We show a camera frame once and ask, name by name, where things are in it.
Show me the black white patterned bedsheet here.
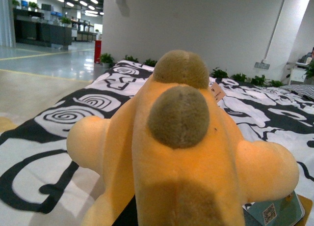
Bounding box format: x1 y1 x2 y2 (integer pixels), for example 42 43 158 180
0 60 314 226

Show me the green potted plant row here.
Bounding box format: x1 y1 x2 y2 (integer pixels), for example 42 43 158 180
97 53 284 87

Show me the striped pillow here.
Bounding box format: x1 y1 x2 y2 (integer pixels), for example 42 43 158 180
280 85 314 101

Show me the teal card with QR code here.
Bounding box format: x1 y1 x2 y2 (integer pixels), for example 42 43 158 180
243 192 313 226

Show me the wall power socket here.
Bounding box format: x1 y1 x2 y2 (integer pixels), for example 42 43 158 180
254 62 270 70

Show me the dark office counter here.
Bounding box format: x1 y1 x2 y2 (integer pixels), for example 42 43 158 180
13 8 72 50

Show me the colourful paper hang tag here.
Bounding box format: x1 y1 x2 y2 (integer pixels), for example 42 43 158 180
210 82 226 103

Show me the red bin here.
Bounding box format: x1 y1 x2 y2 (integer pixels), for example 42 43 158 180
94 40 102 64

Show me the orange plush toy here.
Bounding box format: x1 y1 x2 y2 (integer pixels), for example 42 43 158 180
67 50 299 226

